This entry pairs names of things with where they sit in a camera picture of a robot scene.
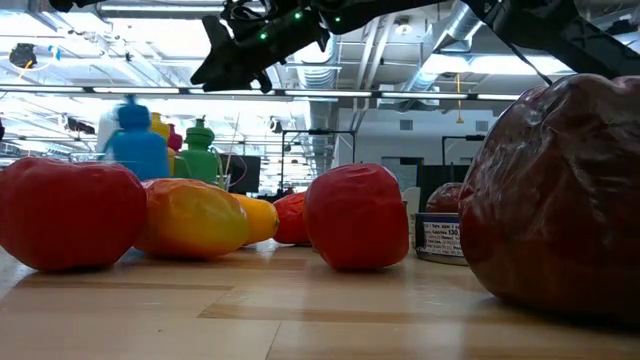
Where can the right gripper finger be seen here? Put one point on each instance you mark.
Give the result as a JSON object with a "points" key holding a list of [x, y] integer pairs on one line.
{"points": [[210, 75], [220, 35]]}

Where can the yellow squeeze bottle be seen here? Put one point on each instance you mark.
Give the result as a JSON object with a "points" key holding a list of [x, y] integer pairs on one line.
{"points": [[160, 127]]}

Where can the pink squeeze bottle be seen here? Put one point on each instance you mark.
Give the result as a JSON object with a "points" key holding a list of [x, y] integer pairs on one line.
{"points": [[175, 140]]}

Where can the green squeeze bottle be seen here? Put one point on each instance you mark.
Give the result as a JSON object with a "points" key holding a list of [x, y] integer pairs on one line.
{"points": [[200, 155]]}

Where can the blue squeeze bottle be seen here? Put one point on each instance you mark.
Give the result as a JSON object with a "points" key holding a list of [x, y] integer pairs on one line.
{"points": [[137, 147]]}

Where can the red-orange toy mango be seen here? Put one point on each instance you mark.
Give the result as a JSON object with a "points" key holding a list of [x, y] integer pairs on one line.
{"points": [[292, 220]]}

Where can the red toy fruit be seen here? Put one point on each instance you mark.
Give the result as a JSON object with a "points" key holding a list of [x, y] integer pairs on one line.
{"points": [[65, 215], [355, 215]]}

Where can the dark red toy apple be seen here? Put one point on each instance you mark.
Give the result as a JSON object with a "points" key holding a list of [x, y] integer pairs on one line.
{"points": [[445, 197]]}

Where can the silver tin can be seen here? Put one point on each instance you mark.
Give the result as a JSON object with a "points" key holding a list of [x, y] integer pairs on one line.
{"points": [[440, 239]]}

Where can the dark red toy pomegranate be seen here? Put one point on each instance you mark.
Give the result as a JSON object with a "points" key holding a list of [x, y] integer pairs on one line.
{"points": [[555, 200]]}

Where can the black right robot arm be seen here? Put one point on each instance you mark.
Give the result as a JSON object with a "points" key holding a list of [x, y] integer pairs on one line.
{"points": [[575, 40]]}

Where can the long ceiling light strip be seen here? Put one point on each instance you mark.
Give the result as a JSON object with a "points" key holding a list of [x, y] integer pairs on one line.
{"points": [[135, 90]]}

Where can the dark computer monitor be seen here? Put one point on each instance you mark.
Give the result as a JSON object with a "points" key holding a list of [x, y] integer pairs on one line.
{"points": [[248, 172]]}

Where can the white pillar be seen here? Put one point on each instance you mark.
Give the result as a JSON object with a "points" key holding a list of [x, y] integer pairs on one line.
{"points": [[106, 130]]}

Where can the red and yellow toy mango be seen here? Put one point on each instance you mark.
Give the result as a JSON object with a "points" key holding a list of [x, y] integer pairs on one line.
{"points": [[190, 220]]}

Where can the yellow-orange toy mango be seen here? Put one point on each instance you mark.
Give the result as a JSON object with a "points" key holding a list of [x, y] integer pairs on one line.
{"points": [[261, 218]]}

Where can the silver ventilation duct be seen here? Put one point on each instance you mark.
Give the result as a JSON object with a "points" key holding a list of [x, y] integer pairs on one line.
{"points": [[320, 77], [462, 25]]}

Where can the black stand frame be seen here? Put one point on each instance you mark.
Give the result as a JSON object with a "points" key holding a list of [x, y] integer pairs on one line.
{"points": [[475, 137], [320, 132]]}

